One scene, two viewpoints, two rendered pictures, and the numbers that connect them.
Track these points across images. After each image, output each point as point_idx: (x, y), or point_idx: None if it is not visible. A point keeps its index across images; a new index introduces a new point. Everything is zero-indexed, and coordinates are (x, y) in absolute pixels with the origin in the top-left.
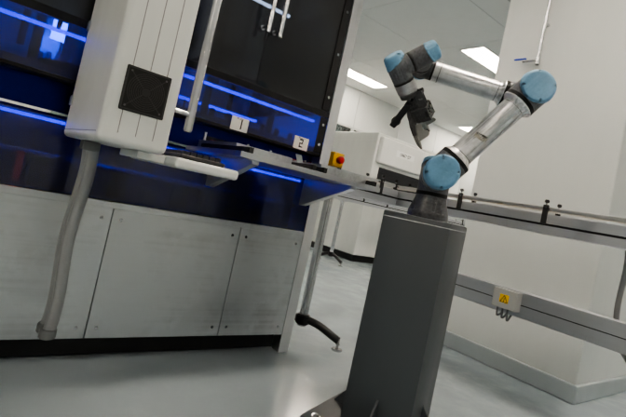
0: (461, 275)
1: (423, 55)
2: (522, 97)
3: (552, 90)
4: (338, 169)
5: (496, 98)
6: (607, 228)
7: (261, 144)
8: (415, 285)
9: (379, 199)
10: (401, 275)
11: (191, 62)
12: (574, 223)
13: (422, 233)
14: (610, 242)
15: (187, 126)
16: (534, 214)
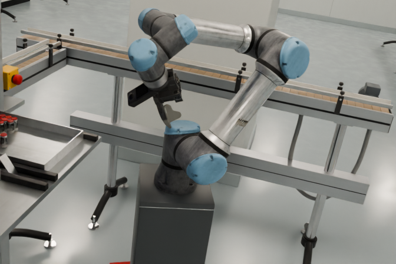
0: (157, 137)
1: (180, 45)
2: (281, 76)
3: (307, 64)
4: (59, 152)
5: (240, 49)
6: (292, 98)
7: None
8: (184, 259)
9: (50, 72)
10: (168, 254)
11: None
12: None
13: (186, 217)
14: (294, 110)
15: None
16: (227, 83)
